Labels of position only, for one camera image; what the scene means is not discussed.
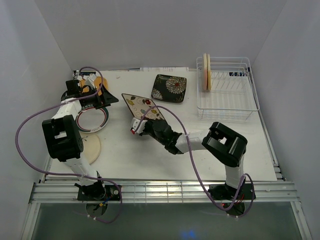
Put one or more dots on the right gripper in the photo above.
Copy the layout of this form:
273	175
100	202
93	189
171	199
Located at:
144	132

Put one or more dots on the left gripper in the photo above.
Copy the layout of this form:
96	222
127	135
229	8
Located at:
108	98

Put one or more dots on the cream floral square plate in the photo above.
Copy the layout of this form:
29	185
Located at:
138	106

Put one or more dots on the pink cream round plate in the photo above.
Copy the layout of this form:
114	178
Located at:
205	72

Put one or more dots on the yellow cream round plate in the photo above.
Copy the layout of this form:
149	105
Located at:
208	71

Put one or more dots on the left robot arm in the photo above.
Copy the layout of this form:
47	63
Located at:
64	142

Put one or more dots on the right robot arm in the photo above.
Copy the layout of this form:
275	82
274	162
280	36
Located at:
226	145

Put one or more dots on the orange woven square plate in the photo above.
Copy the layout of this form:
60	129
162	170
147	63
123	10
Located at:
96	82

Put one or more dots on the green rimmed white plate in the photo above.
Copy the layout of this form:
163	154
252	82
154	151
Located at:
91	120

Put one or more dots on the blue label sticker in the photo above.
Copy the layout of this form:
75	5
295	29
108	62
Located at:
87	73

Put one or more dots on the black floral square plate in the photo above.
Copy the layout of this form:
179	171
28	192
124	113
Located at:
168	88

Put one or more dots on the paper sheets at back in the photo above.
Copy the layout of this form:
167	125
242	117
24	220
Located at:
164	69

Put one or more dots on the blue cream round plate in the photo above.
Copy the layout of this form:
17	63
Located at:
92	146

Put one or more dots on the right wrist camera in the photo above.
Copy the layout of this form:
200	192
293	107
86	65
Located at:
137	126

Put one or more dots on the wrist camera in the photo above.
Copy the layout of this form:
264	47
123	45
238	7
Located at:
137	126
89	80

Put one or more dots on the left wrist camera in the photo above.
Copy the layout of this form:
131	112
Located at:
89	80

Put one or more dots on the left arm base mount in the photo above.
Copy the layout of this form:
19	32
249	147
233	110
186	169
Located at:
111	193

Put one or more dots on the white wire dish rack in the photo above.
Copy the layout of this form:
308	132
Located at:
233	95

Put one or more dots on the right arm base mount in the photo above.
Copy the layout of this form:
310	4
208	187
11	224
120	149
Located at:
225	192

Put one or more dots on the aluminium frame rail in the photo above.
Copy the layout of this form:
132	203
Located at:
161	192

